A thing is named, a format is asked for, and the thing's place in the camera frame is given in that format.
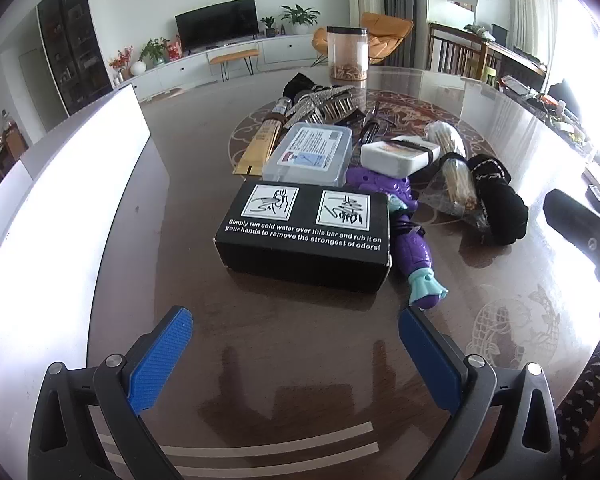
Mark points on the wooden desk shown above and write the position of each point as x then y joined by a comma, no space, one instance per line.
517,62

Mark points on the black cloth with white stitching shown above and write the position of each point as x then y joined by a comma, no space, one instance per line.
500,200

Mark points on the wooden bench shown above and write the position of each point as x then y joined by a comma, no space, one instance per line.
232,55

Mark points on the small green potted plant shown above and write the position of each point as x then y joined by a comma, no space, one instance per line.
268,24

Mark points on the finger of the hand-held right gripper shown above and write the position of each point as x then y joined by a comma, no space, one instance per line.
570,215

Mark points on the red gift box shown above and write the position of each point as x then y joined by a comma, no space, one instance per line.
174,50

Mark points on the large green potted plant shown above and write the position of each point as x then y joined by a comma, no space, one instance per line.
300,16

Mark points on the black cardboard box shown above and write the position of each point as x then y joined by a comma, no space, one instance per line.
300,255

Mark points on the white box with black band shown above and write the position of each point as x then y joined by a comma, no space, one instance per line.
390,157

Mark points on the person's patterned black clothing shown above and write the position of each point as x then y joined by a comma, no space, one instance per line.
590,410

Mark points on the silver rhinestone hair clip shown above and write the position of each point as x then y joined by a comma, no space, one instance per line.
325,105

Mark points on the black television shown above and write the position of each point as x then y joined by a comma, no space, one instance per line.
215,22

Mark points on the wooden chair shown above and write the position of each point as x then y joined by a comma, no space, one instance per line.
455,52

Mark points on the black fabric pouch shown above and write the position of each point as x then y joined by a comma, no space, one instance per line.
297,87

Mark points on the purple toy figure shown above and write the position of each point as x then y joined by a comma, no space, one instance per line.
415,255

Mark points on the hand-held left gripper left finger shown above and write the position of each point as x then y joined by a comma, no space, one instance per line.
160,355

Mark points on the white television cabinet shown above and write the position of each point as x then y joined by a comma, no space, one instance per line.
180,72

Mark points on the clear jar with black lid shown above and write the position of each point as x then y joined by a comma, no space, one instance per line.
347,55

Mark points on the bushy green potted plant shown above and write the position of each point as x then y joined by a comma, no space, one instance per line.
154,50

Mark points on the white curtain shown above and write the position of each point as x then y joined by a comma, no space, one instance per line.
535,0

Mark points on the gold tube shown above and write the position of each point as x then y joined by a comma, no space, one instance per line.
262,140

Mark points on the orange lounge chair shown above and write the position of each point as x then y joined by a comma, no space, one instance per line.
385,30

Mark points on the bag of wooden sticks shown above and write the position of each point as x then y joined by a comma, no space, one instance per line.
457,185
445,137

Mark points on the black display cabinet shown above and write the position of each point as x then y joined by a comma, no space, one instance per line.
77,45

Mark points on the white board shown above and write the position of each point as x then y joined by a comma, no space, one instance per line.
55,210

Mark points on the eyeglasses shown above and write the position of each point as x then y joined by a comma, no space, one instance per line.
372,127

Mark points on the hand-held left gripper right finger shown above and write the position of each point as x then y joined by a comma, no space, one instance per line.
430,360

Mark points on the red flowers in white vase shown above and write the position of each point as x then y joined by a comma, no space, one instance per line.
137,67

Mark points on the clear plastic box with label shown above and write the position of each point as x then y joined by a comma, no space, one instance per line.
310,150

